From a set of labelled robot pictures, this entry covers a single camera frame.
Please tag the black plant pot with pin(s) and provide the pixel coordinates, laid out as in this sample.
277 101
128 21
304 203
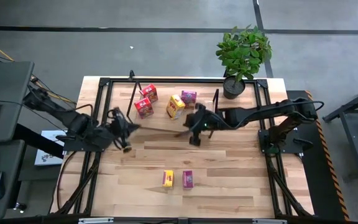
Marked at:
233 90

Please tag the yellow Corn Pops cereal box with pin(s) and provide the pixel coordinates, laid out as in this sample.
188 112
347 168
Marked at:
175 107
168 179

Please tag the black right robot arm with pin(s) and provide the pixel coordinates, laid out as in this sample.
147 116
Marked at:
253 113

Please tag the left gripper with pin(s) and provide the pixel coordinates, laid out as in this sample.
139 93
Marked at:
120 129

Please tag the dark metal table stand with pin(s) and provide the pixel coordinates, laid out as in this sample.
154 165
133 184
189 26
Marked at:
353 140

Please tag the black hazard-striped floor mat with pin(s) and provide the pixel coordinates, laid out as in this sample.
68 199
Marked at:
315 174

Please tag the red Froot Loops cereal box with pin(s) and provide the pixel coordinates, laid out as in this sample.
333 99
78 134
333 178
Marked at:
149 92
144 108

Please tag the green leafy plant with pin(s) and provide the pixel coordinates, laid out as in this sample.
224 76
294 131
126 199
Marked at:
244 53

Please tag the white printed booklet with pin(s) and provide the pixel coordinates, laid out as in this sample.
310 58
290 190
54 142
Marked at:
47 152

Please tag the desk caster wheel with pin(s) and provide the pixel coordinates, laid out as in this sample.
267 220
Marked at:
20 207

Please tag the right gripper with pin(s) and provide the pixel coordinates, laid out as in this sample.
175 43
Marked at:
204 121

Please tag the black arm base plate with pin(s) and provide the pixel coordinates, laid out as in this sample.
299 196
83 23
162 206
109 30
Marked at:
263 140
73 146

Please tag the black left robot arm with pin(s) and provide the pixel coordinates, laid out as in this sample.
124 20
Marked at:
73 119

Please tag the black frame clamp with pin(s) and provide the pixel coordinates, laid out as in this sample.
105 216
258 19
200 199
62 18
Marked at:
131 75

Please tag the grey desk top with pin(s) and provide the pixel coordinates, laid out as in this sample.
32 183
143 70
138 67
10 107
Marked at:
11 155
8 87

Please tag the black metal frame shelf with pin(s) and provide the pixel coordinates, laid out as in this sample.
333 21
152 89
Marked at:
163 124

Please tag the silver metal bracket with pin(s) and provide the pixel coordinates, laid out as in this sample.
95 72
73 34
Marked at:
269 221
95 221

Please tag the purple Raisin Bran cereal box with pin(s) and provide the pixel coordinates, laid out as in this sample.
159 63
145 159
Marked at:
187 179
189 97

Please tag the black aluminium table frame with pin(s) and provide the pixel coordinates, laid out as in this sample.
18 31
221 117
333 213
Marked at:
166 80

